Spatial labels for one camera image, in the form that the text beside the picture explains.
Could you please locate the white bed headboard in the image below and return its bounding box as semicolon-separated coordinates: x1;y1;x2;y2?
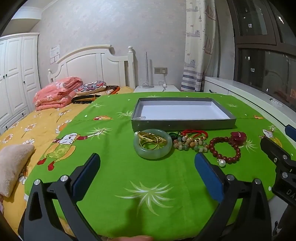
47;45;136;88

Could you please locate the sailboat print curtain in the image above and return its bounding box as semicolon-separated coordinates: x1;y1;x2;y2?
180;0;219;92

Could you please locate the red cord bracelet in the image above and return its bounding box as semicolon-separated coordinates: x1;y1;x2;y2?
180;129;208;139

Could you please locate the dark patterned folded blanket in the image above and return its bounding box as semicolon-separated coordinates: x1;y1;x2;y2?
71;85;121;104

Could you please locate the white windowsill cabinet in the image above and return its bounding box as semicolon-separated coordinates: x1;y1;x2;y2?
203;76;296;139

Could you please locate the pink folded quilt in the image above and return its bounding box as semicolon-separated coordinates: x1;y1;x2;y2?
33;76;84;112

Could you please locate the white wardrobe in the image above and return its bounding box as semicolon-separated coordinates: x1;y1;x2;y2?
0;32;41;136

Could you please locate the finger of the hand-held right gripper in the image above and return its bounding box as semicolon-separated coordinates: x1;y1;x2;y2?
260;137;296;186
285;125;296;142

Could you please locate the red flower ornament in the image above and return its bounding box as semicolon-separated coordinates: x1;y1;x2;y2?
229;131;247;144

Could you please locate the white charger with cable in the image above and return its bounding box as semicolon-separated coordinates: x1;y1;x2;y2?
158;70;168;92

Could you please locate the white nightstand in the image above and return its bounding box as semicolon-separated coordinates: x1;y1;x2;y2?
134;85;179;93

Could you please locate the green jade bangle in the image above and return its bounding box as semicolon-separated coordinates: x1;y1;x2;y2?
133;129;173;159

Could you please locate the white floor lamp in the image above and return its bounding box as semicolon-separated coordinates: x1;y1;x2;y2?
141;52;155;89

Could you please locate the round patterned cushion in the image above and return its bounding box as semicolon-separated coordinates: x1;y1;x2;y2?
76;81;107;95

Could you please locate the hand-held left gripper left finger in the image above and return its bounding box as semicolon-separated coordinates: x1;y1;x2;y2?
18;153;102;241

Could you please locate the dark red bead bracelet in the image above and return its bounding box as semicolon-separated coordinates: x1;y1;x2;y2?
209;137;241;165

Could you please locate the grey cardboard box tray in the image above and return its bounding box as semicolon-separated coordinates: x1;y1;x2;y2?
131;97;237;132

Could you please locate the multicoloured bead bracelet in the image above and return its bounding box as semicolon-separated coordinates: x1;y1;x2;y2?
173;136;210;153

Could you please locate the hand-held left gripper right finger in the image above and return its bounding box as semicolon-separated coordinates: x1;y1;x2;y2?
194;153;271;241

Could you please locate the yellow floral bedsheet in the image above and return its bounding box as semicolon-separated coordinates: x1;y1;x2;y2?
0;86;134;234

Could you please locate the green printed cloth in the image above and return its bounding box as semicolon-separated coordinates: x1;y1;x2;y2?
24;91;287;240

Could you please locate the gold bangle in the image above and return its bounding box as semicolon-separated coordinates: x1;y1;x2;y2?
142;131;167;144
138;132;160;149

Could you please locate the dark framed window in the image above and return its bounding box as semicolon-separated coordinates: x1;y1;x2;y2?
228;0;296;107

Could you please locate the beige plush pillow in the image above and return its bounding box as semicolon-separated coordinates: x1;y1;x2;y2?
0;144;36;198

